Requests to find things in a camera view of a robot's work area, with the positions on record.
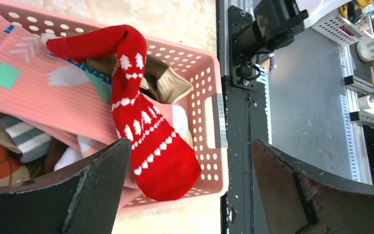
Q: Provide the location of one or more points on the white storage basket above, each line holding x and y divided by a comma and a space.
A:
342, 31

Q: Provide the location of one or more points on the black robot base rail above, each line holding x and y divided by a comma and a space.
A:
242, 210

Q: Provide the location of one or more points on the cream brown striped sock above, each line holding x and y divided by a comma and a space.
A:
160, 81

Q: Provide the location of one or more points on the pink plastic basket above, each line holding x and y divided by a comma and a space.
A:
203, 105

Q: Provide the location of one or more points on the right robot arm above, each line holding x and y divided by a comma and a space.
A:
274, 24

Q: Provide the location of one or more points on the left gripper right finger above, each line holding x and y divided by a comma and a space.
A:
300, 198

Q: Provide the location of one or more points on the argyle beige sock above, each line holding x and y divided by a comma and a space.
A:
13, 172

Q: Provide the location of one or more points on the red snowflake sock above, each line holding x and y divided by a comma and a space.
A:
164, 165

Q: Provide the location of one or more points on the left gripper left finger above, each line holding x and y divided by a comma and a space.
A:
81, 198

